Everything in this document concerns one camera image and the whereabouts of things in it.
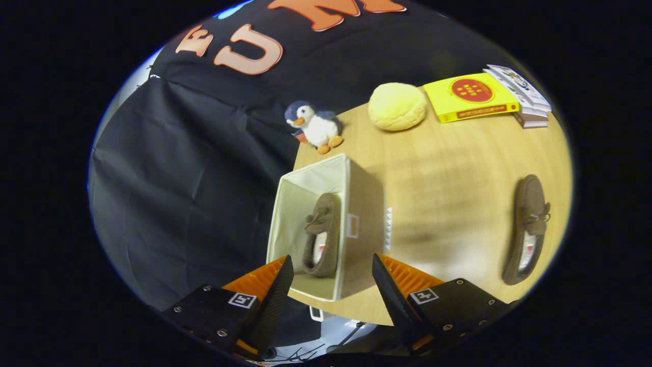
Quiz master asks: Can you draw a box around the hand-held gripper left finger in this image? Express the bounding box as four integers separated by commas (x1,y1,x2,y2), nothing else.
162,255,295,357

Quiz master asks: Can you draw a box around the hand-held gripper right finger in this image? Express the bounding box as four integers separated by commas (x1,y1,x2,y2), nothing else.
372,253,510,356

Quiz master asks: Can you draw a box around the brown fabric storage box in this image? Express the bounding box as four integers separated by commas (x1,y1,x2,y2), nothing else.
266,153,393,302

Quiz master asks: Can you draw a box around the brown fuzzy slipper shoe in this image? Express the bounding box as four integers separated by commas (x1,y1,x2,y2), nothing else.
502,174,552,286
302,192,342,278

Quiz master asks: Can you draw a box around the black backdrop cloth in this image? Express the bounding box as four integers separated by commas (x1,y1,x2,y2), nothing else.
88,0,510,347

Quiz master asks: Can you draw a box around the penguin plush toy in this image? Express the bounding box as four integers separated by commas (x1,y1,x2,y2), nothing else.
284,100,344,155

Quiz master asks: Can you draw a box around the yellow bun plush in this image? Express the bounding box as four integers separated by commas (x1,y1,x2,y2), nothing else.
368,83,428,132

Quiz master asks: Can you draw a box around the yellow book red label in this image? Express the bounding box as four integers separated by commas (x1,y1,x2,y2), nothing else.
423,72,520,124

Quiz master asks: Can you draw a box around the brown spine book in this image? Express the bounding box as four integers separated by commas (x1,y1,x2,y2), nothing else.
513,111,549,129

